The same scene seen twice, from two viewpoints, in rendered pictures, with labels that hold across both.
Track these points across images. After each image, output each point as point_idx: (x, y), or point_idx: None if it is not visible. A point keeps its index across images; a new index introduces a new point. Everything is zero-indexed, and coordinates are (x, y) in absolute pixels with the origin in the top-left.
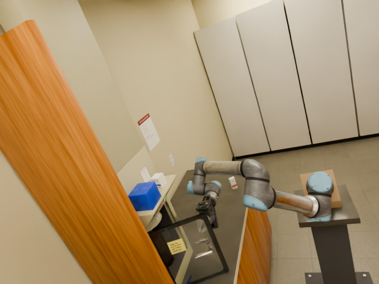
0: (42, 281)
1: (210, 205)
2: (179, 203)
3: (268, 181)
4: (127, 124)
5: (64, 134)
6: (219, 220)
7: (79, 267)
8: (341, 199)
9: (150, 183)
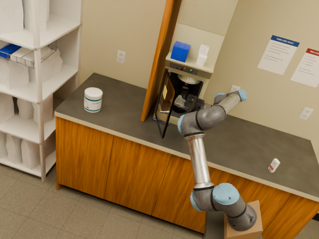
0: (148, 40)
1: (192, 103)
2: (251, 128)
3: (198, 124)
4: (224, 11)
5: None
6: (223, 149)
7: None
8: None
9: (186, 48)
